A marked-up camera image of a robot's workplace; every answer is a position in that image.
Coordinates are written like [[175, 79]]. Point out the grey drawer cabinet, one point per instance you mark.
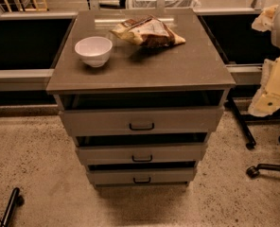
[[190, 75]]

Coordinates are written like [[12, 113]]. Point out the black chair leg left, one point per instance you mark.
[[15, 200]]

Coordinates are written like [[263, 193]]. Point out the wire mesh basket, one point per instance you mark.
[[170, 4]]

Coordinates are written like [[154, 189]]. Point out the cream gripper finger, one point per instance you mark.
[[264, 21], [266, 100]]

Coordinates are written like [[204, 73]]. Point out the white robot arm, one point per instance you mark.
[[275, 31]]

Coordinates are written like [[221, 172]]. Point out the grey top drawer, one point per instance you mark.
[[140, 121]]

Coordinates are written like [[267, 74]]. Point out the white bowl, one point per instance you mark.
[[94, 51]]

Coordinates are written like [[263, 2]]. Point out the brown chip bag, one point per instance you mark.
[[148, 32]]

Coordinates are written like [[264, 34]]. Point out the black chair base right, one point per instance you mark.
[[254, 171]]

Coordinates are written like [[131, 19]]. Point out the black metal table leg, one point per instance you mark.
[[250, 142]]

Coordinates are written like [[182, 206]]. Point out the grey drawer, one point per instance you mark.
[[141, 154], [140, 121], [176, 175]]

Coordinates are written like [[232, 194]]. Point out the grey bottom drawer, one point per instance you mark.
[[176, 175]]

